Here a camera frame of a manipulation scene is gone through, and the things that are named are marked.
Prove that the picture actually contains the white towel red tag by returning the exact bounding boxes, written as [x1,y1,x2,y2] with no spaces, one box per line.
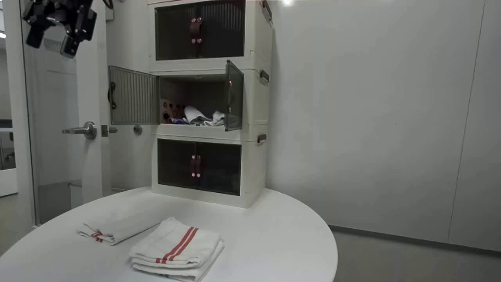
[77,206,164,245]

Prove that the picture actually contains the open right cabinet door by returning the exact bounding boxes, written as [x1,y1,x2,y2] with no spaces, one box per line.
[225,61,244,129]

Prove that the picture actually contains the open left cabinet door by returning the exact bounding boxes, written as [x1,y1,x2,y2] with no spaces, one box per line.
[108,65,158,125]

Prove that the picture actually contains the towel with red stripes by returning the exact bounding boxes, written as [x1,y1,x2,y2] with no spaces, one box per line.
[130,217,224,282]

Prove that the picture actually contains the open cabinet door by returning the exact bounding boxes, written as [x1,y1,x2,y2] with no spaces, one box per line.
[225,61,244,129]
[108,65,158,125]

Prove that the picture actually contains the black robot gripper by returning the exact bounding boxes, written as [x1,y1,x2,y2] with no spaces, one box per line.
[22,0,97,57]

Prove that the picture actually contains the cloths inside open cabinet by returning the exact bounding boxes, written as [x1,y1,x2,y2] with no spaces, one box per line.
[160,98,225,126]

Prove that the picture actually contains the silver door lever handle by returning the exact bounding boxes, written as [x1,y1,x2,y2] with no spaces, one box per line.
[64,120,97,140]

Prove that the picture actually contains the white door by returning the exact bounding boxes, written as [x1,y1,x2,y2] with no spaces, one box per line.
[20,0,108,223]

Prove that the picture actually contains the white stacked storage cabinet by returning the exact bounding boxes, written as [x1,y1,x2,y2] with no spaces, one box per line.
[106,0,274,206]

